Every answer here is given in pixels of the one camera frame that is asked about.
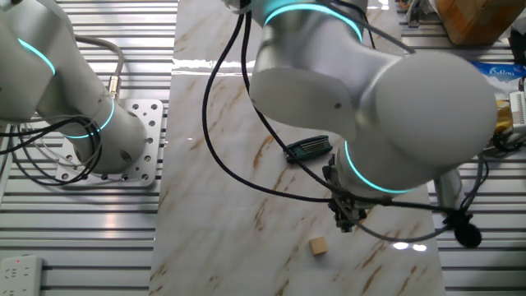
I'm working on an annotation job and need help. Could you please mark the blue white gold packet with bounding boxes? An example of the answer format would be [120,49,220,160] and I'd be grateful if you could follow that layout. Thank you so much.
[470,61,526,135]

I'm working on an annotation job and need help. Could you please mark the brown cardboard box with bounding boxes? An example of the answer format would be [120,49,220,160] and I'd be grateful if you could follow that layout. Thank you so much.
[435,0,526,46]

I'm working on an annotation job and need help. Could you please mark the small wooden cube block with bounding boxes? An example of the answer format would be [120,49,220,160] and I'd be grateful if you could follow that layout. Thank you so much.
[308,236,330,257]

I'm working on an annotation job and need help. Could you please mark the grey cable with metal plug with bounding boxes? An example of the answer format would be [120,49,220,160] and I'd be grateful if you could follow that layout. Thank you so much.
[73,35,126,102]

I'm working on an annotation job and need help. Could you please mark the long black arm cable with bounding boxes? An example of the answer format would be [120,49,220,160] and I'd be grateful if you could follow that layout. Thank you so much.
[201,10,457,215]

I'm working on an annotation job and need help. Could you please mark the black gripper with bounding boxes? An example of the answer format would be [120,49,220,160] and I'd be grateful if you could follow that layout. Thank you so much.
[322,154,367,234]

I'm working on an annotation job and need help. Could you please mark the black round cable clamp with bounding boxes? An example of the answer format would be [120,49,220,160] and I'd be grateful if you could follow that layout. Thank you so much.
[443,211,482,249]

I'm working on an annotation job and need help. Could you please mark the black device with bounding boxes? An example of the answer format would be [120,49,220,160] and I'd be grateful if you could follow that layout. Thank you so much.
[508,26,526,66]

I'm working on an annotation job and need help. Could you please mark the green folding hex key set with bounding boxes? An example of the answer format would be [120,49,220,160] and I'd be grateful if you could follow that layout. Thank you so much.
[282,135,335,164]

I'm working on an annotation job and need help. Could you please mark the perforated aluminium base plate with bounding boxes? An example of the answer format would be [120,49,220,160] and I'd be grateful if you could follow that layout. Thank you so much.
[55,98,164,189]

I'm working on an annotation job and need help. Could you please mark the white power strip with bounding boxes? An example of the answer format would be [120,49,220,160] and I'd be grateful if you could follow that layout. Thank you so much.
[0,254,44,296]

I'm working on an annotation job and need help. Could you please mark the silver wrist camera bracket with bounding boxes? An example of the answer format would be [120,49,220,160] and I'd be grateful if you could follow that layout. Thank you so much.
[434,168,464,211]

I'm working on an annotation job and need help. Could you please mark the marble pattern mat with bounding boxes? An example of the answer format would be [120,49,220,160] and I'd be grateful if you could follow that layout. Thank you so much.
[148,0,447,296]

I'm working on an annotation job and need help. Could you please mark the black base cable bundle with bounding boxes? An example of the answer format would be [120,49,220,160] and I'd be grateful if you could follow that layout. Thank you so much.
[0,117,104,187]

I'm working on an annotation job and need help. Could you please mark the aluminium pole with base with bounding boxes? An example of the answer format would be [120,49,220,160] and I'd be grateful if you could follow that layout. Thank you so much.
[404,0,429,28]

